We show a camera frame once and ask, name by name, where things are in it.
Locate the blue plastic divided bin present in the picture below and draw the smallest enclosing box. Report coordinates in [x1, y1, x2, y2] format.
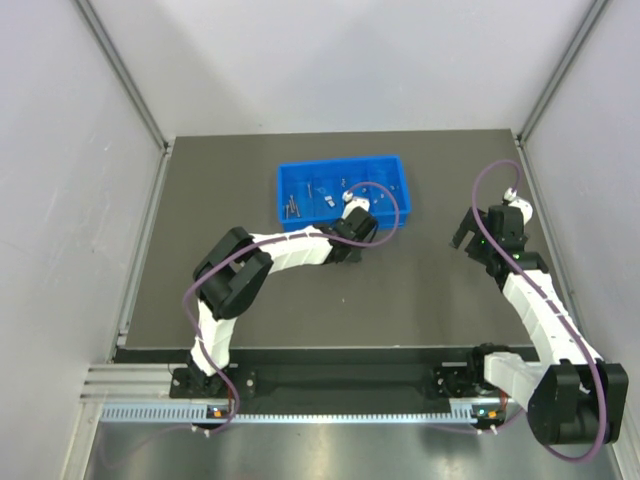
[277, 155, 411, 232]

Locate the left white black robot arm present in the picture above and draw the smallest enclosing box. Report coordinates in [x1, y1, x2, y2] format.
[183, 196, 378, 392]

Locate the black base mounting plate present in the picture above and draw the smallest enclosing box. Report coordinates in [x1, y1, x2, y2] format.
[169, 347, 506, 401]

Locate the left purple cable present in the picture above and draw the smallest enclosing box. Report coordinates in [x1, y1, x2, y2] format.
[97, 182, 401, 469]

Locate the grey slotted cable duct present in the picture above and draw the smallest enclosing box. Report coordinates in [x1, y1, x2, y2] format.
[100, 401, 506, 426]

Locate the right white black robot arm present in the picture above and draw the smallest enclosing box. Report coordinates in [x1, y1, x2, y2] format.
[450, 189, 629, 446]

